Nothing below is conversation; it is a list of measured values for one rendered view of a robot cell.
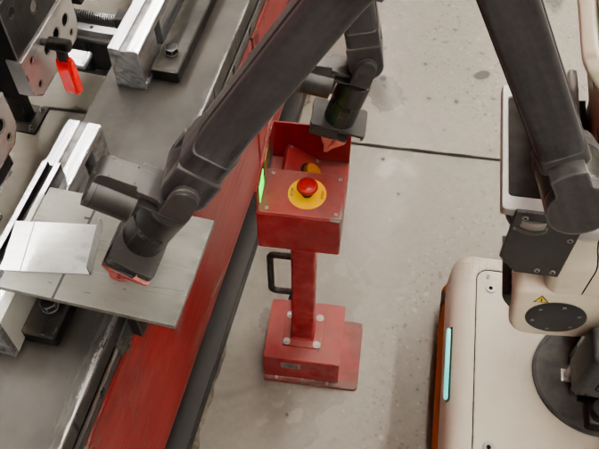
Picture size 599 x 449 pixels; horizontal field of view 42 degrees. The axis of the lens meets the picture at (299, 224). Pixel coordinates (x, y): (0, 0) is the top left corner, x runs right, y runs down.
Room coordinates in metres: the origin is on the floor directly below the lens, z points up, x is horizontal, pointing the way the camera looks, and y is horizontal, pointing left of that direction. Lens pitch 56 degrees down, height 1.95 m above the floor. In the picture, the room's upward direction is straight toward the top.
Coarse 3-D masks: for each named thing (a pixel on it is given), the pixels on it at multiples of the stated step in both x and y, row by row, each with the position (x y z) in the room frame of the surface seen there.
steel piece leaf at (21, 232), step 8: (16, 224) 0.65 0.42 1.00; (24, 224) 0.65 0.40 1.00; (32, 224) 0.65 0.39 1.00; (16, 232) 0.64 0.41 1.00; (24, 232) 0.64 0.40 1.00; (16, 240) 0.62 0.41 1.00; (24, 240) 0.62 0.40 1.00; (8, 248) 0.61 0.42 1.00; (16, 248) 0.61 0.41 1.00; (24, 248) 0.61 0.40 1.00; (8, 256) 0.59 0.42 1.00; (16, 256) 0.59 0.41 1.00; (24, 256) 0.60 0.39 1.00; (8, 264) 0.58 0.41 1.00; (16, 264) 0.58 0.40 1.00
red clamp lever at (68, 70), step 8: (40, 40) 0.78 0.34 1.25; (48, 40) 0.77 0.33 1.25; (56, 40) 0.77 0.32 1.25; (64, 40) 0.77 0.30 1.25; (48, 48) 0.77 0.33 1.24; (56, 48) 0.76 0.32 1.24; (64, 48) 0.76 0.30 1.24; (64, 56) 0.77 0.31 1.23; (56, 64) 0.77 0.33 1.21; (64, 64) 0.76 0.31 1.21; (72, 64) 0.77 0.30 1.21; (64, 72) 0.76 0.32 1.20; (72, 72) 0.76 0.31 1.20; (64, 80) 0.76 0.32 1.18; (72, 80) 0.76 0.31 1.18; (80, 80) 0.77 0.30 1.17; (72, 88) 0.76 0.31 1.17; (80, 88) 0.77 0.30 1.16
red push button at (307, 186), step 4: (300, 180) 0.88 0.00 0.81; (304, 180) 0.88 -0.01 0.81; (308, 180) 0.88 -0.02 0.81; (312, 180) 0.88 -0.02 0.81; (300, 184) 0.87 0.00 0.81; (304, 184) 0.87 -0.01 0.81; (308, 184) 0.87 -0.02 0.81; (312, 184) 0.87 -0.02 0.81; (316, 184) 0.87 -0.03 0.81; (300, 188) 0.86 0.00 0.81; (304, 188) 0.86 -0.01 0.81; (308, 188) 0.86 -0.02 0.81; (312, 188) 0.86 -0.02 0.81; (316, 188) 0.86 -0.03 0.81; (300, 192) 0.86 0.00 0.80; (304, 192) 0.85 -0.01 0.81; (308, 192) 0.85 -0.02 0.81; (312, 192) 0.85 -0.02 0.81; (304, 196) 0.86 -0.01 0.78; (308, 196) 0.86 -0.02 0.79
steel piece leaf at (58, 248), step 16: (48, 224) 0.65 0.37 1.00; (64, 224) 0.65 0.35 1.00; (80, 224) 0.65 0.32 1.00; (96, 224) 0.64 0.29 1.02; (32, 240) 0.62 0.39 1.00; (48, 240) 0.62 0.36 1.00; (64, 240) 0.62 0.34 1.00; (80, 240) 0.62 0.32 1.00; (96, 240) 0.62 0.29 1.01; (32, 256) 0.59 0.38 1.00; (48, 256) 0.59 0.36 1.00; (64, 256) 0.59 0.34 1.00; (80, 256) 0.59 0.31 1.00; (48, 272) 0.57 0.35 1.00; (64, 272) 0.57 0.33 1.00; (80, 272) 0.57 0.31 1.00
